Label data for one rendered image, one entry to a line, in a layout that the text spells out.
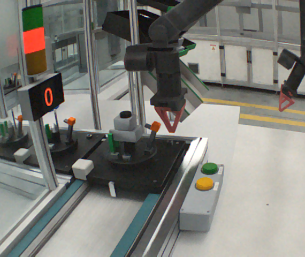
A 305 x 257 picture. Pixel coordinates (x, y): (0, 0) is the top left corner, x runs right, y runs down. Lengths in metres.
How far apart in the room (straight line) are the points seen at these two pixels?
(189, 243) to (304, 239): 0.30
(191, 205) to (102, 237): 0.21
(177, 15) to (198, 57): 4.25
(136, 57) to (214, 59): 4.14
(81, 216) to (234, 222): 0.38
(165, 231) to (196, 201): 0.12
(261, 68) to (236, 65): 0.45
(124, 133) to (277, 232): 0.48
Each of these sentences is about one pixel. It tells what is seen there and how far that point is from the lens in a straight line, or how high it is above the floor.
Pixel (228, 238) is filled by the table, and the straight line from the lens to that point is 0.69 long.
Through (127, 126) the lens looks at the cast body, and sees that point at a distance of 0.75.
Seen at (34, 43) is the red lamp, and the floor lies 1.33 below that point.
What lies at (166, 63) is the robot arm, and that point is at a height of 1.23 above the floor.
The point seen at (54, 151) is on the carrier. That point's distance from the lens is 0.87.
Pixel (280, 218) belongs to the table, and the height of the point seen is 0.86.
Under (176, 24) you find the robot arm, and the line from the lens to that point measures 0.64.
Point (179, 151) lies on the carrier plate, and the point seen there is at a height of 0.97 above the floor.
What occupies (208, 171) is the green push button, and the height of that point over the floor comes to 0.97.
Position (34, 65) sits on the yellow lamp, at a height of 1.28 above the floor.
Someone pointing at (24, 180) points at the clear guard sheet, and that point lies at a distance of 0.66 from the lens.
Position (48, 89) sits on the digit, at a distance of 0.63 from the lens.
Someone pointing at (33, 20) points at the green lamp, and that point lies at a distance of 0.60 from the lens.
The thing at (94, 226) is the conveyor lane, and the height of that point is 0.92.
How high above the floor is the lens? 1.36
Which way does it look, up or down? 24 degrees down
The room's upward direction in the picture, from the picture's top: 5 degrees counter-clockwise
